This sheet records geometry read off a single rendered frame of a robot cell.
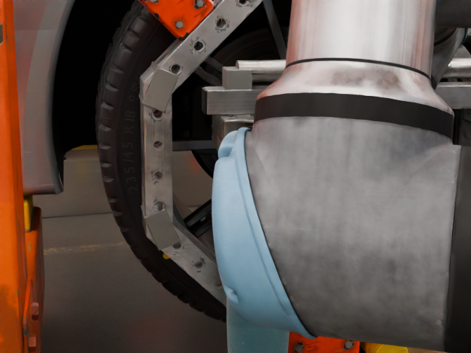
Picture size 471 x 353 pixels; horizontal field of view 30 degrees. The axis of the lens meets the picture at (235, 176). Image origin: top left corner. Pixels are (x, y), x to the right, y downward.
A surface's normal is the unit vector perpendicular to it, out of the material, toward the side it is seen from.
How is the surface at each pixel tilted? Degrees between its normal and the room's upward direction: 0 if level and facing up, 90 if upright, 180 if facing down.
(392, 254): 75
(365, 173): 70
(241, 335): 92
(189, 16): 90
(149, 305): 0
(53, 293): 0
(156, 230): 90
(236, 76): 90
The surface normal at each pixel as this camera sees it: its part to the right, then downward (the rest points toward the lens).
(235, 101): 0.18, 0.25
